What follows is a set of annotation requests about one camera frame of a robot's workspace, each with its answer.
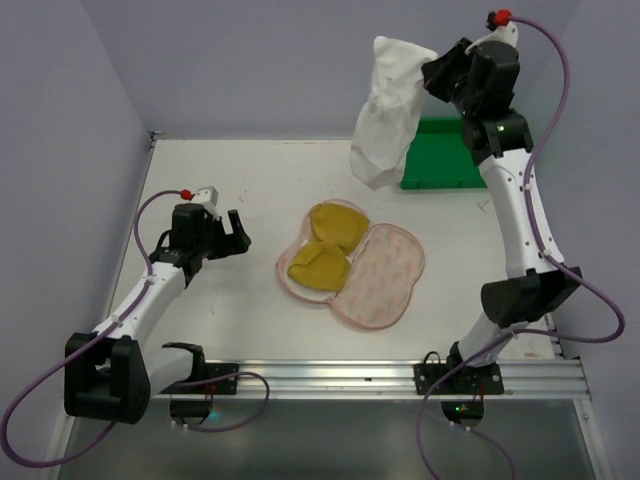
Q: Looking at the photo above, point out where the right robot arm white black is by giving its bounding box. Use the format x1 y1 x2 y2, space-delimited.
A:
421 38 581 373

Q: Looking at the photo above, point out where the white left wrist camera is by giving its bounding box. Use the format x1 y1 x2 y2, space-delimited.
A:
192 186 219 218

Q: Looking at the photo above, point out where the green plastic tray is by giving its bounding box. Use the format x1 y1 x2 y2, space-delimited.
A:
399 117 486 191

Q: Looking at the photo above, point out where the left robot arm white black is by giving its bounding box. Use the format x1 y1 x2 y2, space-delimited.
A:
64 203 251 424

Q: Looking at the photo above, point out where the yellow bra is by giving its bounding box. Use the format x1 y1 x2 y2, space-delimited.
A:
287 202 370 293

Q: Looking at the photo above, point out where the floral mesh laundry bag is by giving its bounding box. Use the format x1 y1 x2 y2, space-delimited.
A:
276 199 425 331

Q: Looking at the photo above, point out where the white bra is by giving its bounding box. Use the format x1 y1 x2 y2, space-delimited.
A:
349 36 438 190

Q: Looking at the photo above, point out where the aluminium mounting rail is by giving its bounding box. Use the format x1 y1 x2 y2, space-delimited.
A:
157 360 589 400

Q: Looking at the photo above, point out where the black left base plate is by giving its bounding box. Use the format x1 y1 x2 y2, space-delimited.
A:
169 360 241 399

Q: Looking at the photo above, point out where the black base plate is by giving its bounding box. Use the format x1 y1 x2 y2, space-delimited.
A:
169 360 241 399
412 351 505 397

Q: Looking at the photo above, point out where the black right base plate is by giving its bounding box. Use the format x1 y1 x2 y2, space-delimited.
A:
412 351 505 397

